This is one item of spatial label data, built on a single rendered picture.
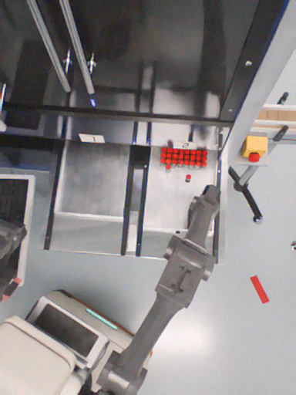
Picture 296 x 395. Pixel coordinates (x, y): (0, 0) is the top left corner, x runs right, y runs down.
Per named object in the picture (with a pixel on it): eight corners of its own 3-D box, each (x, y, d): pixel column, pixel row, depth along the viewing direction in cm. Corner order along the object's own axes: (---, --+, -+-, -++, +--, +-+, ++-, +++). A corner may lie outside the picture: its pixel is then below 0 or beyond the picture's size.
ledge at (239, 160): (233, 132, 156) (234, 129, 155) (267, 133, 156) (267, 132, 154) (233, 164, 153) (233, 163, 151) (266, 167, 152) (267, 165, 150)
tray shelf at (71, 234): (56, 133, 158) (55, 131, 156) (228, 145, 155) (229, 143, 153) (38, 250, 145) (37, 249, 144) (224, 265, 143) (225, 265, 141)
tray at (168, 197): (151, 144, 154) (151, 141, 150) (216, 150, 153) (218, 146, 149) (142, 227, 145) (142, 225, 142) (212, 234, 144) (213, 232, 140)
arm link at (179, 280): (156, 271, 74) (203, 297, 73) (175, 234, 85) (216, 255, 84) (92, 389, 98) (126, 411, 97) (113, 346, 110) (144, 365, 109)
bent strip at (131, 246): (130, 214, 146) (129, 210, 141) (138, 214, 146) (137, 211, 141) (127, 251, 143) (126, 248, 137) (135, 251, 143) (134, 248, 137)
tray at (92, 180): (68, 132, 156) (65, 128, 152) (132, 136, 155) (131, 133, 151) (55, 214, 147) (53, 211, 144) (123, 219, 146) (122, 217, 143)
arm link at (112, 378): (92, 403, 98) (112, 414, 97) (108, 376, 93) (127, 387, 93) (106, 375, 106) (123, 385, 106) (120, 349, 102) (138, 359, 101)
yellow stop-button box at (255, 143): (242, 139, 145) (247, 130, 138) (262, 140, 145) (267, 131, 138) (241, 157, 143) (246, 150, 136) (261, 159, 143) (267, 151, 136)
